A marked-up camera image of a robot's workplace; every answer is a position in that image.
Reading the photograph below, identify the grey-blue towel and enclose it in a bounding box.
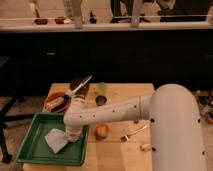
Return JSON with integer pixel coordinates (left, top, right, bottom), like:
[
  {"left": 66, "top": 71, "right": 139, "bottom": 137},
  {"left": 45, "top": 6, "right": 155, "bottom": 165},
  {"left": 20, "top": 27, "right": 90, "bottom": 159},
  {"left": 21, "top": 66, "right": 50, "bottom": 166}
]
[{"left": 45, "top": 128, "right": 68, "bottom": 153}]

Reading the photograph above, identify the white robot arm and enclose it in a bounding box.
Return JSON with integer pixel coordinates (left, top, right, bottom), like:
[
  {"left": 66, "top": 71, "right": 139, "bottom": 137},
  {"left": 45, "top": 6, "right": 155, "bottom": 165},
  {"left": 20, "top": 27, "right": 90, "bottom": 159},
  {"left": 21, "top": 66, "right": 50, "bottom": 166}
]
[{"left": 64, "top": 84, "right": 207, "bottom": 171}]

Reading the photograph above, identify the green plastic tray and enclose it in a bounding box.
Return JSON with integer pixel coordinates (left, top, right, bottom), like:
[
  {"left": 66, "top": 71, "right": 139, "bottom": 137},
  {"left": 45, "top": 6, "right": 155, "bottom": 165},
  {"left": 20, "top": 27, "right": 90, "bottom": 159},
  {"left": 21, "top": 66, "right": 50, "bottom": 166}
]
[{"left": 16, "top": 113, "right": 89, "bottom": 166}]

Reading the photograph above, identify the red apple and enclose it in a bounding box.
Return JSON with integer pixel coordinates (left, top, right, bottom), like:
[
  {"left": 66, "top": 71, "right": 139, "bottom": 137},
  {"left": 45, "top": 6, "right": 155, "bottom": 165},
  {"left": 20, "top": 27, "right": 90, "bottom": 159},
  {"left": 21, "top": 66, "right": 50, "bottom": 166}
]
[{"left": 96, "top": 124, "right": 109, "bottom": 138}]

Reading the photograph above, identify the orange bowl with hotdog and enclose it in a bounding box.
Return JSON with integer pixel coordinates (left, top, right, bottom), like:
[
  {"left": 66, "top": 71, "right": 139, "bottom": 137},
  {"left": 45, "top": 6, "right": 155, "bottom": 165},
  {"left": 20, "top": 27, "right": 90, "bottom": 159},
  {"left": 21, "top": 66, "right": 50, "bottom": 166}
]
[{"left": 44, "top": 92, "right": 70, "bottom": 113}]

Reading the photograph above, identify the white bowl with dark food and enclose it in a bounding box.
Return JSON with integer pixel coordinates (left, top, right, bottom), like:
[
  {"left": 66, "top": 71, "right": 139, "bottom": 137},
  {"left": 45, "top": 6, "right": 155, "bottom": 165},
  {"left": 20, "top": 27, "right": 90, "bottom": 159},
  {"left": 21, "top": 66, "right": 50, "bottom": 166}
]
[{"left": 72, "top": 94, "right": 85, "bottom": 100}]

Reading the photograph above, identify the metal cup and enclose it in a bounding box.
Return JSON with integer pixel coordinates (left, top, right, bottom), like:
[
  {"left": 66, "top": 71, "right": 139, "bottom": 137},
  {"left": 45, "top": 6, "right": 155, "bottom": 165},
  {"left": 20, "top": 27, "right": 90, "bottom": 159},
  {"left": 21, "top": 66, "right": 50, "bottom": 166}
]
[{"left": 95, "top": 95, "right": 107, "bottom": 106}]

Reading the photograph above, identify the dark brown plate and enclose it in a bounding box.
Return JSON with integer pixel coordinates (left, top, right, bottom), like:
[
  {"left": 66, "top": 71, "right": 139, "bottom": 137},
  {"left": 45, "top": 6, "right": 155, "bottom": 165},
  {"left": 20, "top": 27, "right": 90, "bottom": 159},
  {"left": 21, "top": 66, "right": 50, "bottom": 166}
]
[{"left": 70, "top": 78, "right": 90, "bottom": 96}]

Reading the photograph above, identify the green plastic cup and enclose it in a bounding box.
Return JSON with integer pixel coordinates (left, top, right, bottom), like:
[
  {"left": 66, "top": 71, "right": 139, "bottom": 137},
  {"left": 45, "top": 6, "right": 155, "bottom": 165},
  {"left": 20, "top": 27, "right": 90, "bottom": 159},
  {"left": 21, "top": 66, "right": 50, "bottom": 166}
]
[{"left": 96, "top": 82, "right": 107, "bottom": 96}]

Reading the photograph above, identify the silver fork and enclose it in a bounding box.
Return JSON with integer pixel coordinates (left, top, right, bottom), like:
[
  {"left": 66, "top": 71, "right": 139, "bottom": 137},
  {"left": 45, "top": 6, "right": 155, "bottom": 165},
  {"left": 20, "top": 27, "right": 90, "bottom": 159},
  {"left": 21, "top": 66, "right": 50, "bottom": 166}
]
[{"left": 120, "top": 125, "right": 148, "bottom": 142}]

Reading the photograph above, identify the yellow banana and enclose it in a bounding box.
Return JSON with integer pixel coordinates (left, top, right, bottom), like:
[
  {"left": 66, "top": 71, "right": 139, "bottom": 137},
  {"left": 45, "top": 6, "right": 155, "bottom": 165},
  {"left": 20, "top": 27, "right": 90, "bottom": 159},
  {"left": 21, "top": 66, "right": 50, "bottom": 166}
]
[{"left": 140, "top": 143, "right": 151, "bottom": 152}]

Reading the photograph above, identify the brown bowl on counter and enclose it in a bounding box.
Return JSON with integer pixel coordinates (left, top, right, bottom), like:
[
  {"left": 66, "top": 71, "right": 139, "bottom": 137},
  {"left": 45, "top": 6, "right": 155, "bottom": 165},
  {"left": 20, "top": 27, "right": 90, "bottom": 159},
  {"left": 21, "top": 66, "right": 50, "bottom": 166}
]
[{"left": 55, "top": 17, "right": 66, "bottom": 24}]

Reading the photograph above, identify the dark red bowl on counter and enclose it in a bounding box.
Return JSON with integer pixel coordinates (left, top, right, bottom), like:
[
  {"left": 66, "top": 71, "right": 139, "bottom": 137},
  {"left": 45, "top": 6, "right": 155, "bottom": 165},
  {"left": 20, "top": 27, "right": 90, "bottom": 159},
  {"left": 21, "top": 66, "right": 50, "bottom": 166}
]
[{"left": 34, "top": 18, "right": 48, "bottom": 25}]

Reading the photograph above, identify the clutter on floor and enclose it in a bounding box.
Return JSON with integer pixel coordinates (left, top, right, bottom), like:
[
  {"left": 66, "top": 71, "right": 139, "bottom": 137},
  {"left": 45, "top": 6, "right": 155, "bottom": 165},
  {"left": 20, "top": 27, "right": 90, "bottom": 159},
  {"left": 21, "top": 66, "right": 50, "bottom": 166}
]
[{"left": 195, "top": 90, "right": 213, "bottom": 124}]

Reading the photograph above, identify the white-handled brush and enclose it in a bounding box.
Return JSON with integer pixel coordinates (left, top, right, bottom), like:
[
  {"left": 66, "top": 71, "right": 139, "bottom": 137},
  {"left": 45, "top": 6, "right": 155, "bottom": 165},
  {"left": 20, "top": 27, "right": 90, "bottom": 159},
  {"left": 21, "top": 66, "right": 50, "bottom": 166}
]
[{"left": 65, "top": 75, "right": 92, "bottom": 98}]

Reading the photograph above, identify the black chair frame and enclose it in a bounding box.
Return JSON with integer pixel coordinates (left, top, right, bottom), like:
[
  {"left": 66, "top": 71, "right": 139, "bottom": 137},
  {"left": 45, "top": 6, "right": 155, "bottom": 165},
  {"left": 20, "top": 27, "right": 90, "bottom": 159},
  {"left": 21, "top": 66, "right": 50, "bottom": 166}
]
[{"left": 0, "top": 56, "right": 36, "bottom": 164}]

